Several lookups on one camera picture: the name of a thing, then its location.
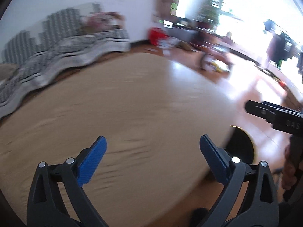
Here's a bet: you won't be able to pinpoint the black trash bin yellow rim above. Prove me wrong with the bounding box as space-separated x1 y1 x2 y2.
225 126 255 164

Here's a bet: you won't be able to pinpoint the person's right hand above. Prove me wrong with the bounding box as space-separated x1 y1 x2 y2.
281 144 297 190

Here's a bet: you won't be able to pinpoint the pink kids tricycle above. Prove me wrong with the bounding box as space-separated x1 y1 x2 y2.
199 31 234 71

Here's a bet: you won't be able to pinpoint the brown plush toy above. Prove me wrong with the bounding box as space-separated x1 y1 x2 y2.
0 63 18 84

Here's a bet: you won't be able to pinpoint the green potted plant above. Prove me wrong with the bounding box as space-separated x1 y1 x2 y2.
193 0 223 31

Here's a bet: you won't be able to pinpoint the papers on floor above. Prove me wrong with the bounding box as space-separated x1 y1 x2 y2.
144 37 181 56

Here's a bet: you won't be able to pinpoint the red plastic bag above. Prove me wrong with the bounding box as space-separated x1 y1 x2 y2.
148 27 169 46

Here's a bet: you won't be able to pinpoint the black white striped sofa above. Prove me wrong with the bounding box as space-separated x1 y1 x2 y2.
1 3 130 117

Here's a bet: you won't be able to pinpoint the patterned beige curtain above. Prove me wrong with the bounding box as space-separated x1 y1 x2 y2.
153 0 179 22

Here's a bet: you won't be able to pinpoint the pink cartoon cushion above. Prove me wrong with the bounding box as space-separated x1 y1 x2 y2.
81 12 125 34

